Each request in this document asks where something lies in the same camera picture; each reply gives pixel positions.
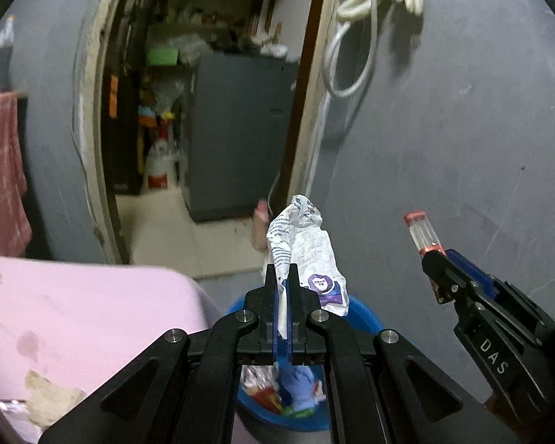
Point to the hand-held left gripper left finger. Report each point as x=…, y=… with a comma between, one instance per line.
x=276, y=333

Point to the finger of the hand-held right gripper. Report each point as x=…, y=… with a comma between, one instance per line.
x=448, y=282
x=474, y=275

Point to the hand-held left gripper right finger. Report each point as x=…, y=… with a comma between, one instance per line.
x=298, y=323

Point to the clear tube with red caps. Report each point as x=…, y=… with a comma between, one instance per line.
x=423, y=233

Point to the blue glove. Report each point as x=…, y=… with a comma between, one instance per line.
x=298, y=386

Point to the blue plastic bucket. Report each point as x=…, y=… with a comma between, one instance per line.
x=360, y=317

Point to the white plastic wrapper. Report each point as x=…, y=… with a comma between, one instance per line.
x=305, y=249

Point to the red crumpled packet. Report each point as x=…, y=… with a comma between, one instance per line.
x=266, y=397

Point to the pink bottle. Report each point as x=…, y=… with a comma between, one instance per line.
x=260, y=226

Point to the pink table cover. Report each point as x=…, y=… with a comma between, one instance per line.
x=97, y=310

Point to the grey metal cabinet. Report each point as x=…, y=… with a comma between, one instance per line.
x=236, y=138

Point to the white sack with red print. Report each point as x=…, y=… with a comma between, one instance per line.
x=159, y=166

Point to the beige crumpled tissue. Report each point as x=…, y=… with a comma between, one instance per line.
x=51, y=397

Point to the silver foil wrapper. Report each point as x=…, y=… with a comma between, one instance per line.
x=11, y=409

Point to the clear plastic bag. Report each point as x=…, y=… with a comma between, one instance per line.
x=195, y=48

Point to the green box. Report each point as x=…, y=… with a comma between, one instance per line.
x=163, y=56

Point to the pink hanging towel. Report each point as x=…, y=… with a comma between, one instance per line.
x=0, y=171

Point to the wooden storage shelf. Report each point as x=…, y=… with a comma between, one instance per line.
x=203, y=14

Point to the large dark liquid bottle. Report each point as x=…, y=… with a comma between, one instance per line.
x=2, y=64

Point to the wooden door frame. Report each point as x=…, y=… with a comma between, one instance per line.
x=85, y=125

